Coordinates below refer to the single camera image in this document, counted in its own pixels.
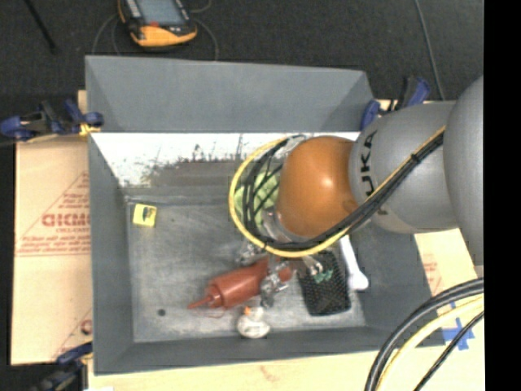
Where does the red-brown squeeze bottle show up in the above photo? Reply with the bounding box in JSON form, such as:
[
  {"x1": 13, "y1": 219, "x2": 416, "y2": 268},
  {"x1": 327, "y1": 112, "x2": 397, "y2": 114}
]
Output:
[{"x1": 186, "y1": 257, "x2": 295, "y2": 311}]

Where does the black cylinder on white bracket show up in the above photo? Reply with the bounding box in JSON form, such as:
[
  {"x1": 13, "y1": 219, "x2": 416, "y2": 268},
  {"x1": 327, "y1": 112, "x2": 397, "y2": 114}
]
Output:
[{"x1": 296, "y1": 234, "x2": 370, "y2": 316}]

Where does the yellow square packet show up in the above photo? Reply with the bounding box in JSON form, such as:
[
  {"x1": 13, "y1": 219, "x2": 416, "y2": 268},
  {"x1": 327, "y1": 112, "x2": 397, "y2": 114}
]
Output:
[{"x1": 132, "y1": 203, "x2": 159, "y2": 229}]

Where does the white toy duck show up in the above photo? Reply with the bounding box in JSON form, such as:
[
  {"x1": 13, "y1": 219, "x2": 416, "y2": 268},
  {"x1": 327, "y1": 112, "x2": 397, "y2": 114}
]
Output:
[{"x1": 236, "y1": 305, "x2": 272, "y2": 340}]

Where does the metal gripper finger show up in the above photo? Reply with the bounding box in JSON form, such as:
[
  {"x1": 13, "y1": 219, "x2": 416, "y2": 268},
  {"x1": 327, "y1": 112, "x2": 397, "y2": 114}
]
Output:
[
  {"x1": 259, "y1": 273, "x2": 291, "y2": 309},
  {"x1": 235, "y1": 240, "x2": 268, "y2": 266}
]

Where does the brown cardboard board red print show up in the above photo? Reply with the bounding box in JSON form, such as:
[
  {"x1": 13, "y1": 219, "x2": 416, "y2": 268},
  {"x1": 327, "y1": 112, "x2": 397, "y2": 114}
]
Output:
[{"x1": 10, "y1": 132, "x2": 484, "y2": 366}]

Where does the grey metal bin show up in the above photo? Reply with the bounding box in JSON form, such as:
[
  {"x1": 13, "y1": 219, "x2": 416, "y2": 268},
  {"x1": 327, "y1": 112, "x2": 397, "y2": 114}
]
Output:
[{"x1": 84, "y1": 55, "x2": 445, "y2": 374}]

